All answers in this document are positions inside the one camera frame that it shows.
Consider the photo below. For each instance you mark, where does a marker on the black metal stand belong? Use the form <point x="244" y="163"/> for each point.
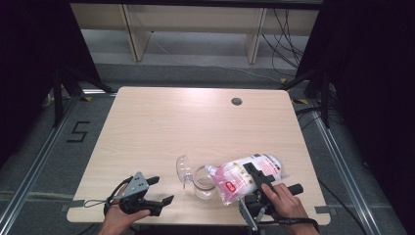
<point x="58" y="98"/>
<point x="325" y="101"/>

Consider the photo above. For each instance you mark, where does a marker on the grey tape strip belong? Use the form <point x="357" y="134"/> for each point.
<point x="75" y="204"/>
<point x="326" y="210"/>

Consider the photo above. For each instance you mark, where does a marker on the black curtain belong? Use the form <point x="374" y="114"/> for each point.
<point x="375" y="81"/>
<point x="32" y="65"/>

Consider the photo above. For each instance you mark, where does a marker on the clear glass jar with lid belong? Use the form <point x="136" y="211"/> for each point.
<point x="204" y="184"/>

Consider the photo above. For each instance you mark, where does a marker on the aluminium floor rail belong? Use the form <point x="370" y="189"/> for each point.
<point x="36" y="163"/>
<point x="339" y="169"/>

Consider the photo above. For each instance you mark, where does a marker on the person's left hand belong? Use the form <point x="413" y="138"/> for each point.
<point x="115" y="218"/>

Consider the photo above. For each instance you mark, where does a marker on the yellow and black tape piece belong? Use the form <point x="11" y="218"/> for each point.
<point x="86" y="98"/>
<point x="283" y="80"/>
<point x="300" y="101"/>

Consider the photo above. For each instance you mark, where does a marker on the person's right hand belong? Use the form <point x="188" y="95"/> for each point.
<point x="287" y="204"/>

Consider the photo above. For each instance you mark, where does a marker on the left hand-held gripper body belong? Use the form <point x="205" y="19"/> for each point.
<point x="135" y="187"/>

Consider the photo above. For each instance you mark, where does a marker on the red and white sugar pouch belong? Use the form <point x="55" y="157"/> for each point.
<point x="235" y="182"/>

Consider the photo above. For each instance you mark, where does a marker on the light wooden shelf unit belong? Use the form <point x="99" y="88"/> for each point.
<point x="195" y="19"/>

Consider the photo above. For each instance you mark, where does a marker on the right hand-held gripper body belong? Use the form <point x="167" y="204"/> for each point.
<point x="256" y="204"/>

